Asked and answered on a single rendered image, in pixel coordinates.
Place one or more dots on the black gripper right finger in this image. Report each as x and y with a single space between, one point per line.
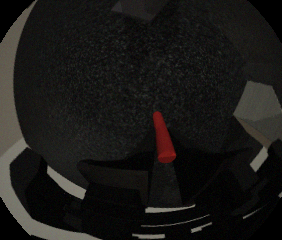
196 167

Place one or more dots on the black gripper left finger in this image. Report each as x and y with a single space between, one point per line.
133 172

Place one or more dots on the red peg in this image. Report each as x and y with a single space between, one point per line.
165 149

